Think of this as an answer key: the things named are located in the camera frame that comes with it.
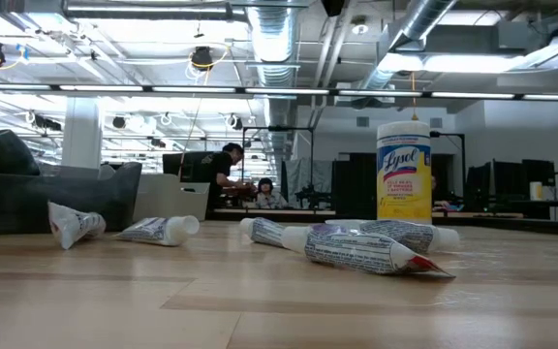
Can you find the white travel toothpaste tube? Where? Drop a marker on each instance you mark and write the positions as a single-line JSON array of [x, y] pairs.
[[356, 252], [158, 231], [73, 224], [414, 236], [264, 231]]

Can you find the person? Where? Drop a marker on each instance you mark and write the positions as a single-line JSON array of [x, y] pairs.
[[221, 169], [269, 196]]

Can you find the black overhead light bar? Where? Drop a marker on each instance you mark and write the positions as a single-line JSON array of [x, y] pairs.
[[279, 90]]

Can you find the light grey plastic bin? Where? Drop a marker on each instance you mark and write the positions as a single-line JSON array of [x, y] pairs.
[[172, 199]]

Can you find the Lysol wipes canister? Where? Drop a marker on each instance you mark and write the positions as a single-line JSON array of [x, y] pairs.
[[403, 174]]

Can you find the black background monitor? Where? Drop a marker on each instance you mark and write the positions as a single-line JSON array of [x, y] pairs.
[[477, 181], [539, 170], [506, 179]]

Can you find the white pillar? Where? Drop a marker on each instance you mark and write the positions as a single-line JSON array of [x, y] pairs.
[[81, 136]]

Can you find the dark grey plastic bin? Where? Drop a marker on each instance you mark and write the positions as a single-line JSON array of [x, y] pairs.
[[66, 199]]

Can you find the background wipes canister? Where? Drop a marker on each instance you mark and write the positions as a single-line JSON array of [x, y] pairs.
[[536, 190]]

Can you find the black background rig frame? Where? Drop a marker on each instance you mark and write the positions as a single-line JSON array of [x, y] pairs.
[[279, 129]]

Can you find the silver ventilation duct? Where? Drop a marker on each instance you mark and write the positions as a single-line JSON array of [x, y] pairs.
[[419, 22], [274, 39]]

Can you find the black overhead camera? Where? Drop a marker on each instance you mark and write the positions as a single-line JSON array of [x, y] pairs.
[[332, 6]]

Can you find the black aluminium table frame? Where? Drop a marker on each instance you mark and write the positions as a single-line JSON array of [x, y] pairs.
[[502, 224]]

